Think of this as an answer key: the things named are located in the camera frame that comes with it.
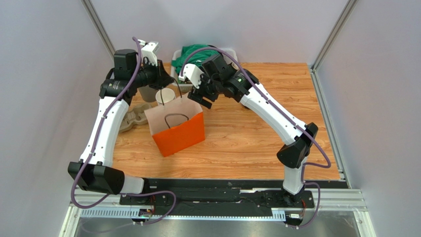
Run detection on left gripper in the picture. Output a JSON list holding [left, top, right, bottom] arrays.
[[130, 58, 174, 90]]

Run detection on orange paper bag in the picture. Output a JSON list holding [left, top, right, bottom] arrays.
[[145, 95, 206, 157]]

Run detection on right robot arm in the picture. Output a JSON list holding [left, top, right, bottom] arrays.
[[178, 54, 318, 206]]

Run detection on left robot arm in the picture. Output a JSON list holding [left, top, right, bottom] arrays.
[[68, 46, 173, 195]]

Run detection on stack of paper cups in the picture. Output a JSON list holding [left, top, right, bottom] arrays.
[[155, 88, 176, 106]]

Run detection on grey straw holder cup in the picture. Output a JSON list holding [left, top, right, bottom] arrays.
[[138, 86, 158, 103]]

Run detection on green garment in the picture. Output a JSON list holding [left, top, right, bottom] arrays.
[[171, 44, 218, 76]]

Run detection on grey pulp carrier stack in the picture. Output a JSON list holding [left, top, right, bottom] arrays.
[[119, 103, 152, 133]]

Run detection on white plastic basket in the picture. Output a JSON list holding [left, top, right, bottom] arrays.
[[170, 47, 240, 93]]

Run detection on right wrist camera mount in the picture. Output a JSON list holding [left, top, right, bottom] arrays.
[[178, 64, 204, 89]]

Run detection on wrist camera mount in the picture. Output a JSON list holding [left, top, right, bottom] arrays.
[[137, 39, 160, 66], [178, 64, 204, 89]]

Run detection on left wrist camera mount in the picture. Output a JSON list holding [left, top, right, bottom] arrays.
[[137, 39, 160, 66]]

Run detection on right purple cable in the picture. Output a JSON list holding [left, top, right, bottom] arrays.
[[179, 46, 332, 230]]

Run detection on purple cable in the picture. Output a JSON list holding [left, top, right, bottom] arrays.
[[70, 37, 176, 226], [179, 46, 332, 230]]

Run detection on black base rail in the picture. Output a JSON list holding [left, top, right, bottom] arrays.
[[70, 177, 367, 221]]

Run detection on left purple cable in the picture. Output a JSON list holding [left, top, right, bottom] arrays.
[[70, 37, 176, 226]]

